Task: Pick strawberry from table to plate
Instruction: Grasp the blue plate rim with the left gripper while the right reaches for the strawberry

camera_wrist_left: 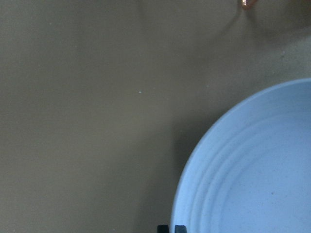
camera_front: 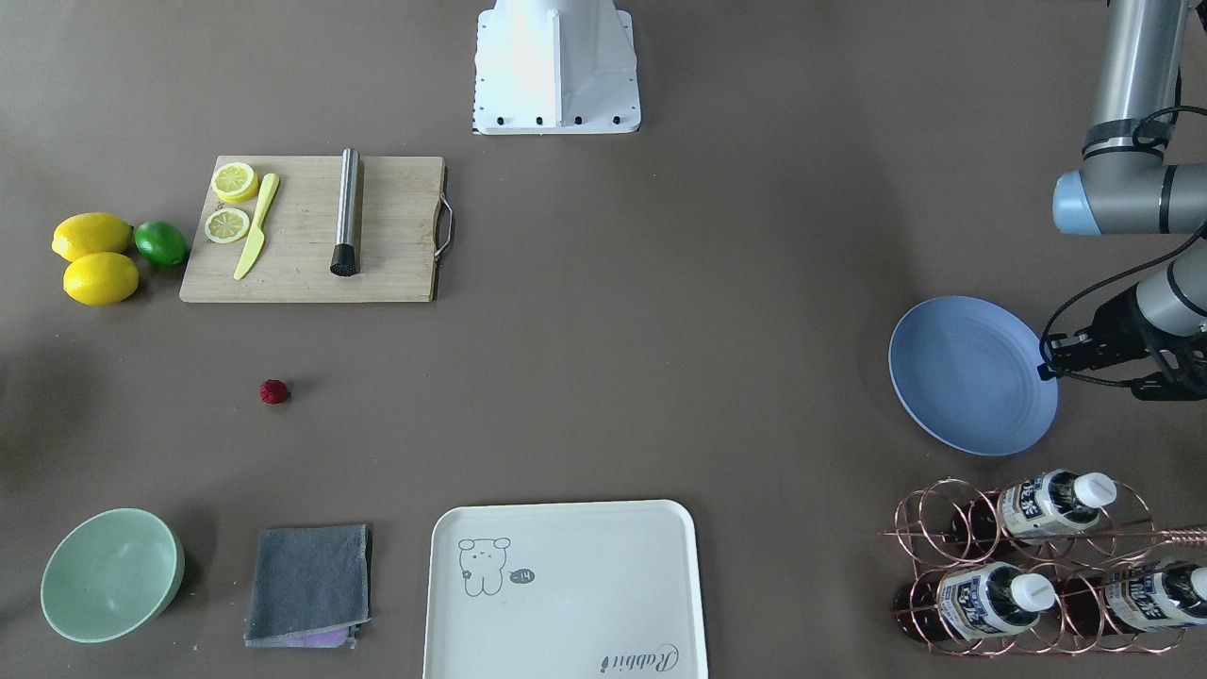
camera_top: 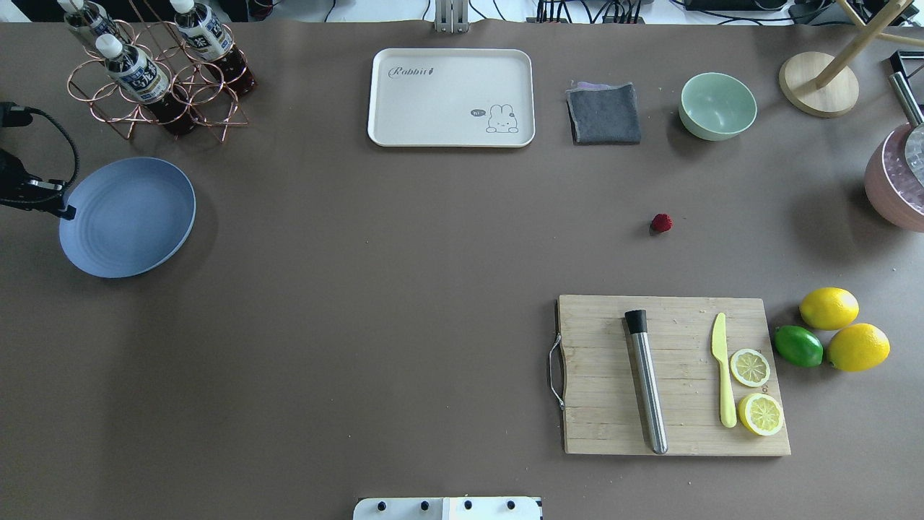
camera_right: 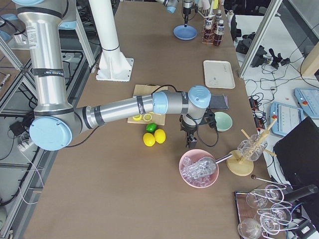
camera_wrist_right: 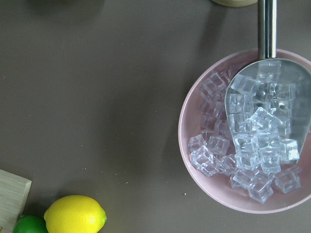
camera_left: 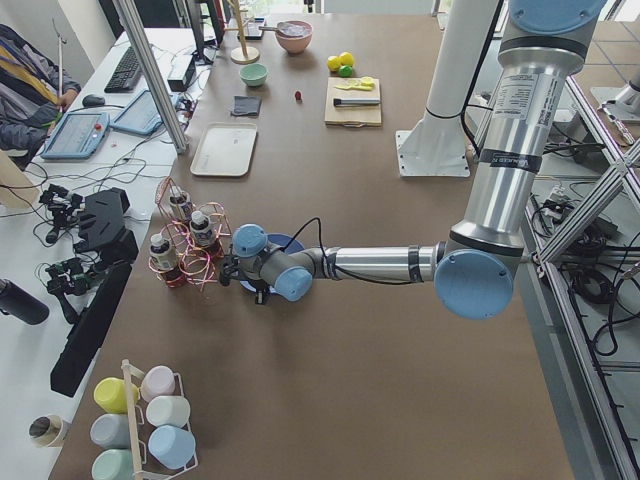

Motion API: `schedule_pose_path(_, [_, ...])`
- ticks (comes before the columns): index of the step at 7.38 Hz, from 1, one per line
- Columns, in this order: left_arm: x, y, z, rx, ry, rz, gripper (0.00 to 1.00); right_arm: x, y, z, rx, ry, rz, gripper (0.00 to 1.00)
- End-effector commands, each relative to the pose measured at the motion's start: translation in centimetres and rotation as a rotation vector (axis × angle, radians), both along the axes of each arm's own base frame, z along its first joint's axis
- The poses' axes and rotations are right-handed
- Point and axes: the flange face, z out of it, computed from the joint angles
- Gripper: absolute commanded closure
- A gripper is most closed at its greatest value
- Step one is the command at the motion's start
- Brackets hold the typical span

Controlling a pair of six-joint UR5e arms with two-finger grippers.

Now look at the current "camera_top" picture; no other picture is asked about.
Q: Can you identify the red strawberry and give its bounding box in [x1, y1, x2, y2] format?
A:
[650, 213, 674, 233]

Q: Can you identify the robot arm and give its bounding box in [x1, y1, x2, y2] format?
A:
[1, 101, 80, 221]

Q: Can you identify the blue plate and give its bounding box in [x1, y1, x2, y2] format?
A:
[59, 157, 197, 279]

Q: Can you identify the cream rabbit tray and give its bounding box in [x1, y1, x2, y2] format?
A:
[367, 48, 536, 148]

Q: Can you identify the grey folded cloth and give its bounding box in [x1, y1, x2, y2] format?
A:
[567, 82, 642, 144]

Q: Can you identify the wooden cutting board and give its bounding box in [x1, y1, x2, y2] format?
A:
[557, 294, 790, 457]

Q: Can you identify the green bowl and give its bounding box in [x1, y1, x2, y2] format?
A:
[679, 72, 758, 142]

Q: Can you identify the lemon half upper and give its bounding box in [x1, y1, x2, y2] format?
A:
[729, 349, 771, 388]

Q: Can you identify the lemon half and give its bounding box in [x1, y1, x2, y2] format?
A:
[729, 349, 771, 388]
[737, 393, 783, 436]

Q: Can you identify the yellow plastic knife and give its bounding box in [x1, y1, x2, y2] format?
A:
[710, 312, 737, 428]

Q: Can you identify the lemon half lower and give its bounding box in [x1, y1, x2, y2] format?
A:
[737, 393, 783, 436]

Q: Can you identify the dark drink bottle two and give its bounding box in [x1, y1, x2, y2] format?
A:
[171, 1, 256, 98]

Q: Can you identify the green lime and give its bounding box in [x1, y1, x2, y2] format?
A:
[773, 325, 824, 368]

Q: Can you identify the yellow lemon far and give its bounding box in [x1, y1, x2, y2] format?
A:
[798, 287, 859, 330]

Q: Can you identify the yellow lemon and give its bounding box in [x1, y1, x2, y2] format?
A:
[798, 287, 859, 330]
[827, 323, 891, 372]

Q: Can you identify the dark drink bottle one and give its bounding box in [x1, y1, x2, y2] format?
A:
[95, 34, 197, 136]

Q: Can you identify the wooden cup stand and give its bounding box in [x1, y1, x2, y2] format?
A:
[778, 1, 922, 118]

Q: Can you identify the yellow lemon near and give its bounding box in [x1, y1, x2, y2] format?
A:
[827, 323, 891, 372]

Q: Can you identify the pink bowl with ice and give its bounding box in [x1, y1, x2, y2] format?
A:
[864, 123, 923, 233]

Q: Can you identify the dark drink bottle three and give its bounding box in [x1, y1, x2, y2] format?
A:
[57, 0, 130, 55]

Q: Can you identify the metal ice scoop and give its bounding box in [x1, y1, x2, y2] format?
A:
[889, 72, 923, 186]

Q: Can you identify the white pillar mount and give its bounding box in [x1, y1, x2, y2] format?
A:
[352, 496, 544, 519]

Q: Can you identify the copper wire bottle rack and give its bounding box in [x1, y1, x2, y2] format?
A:
[60, 1, 257, 139]

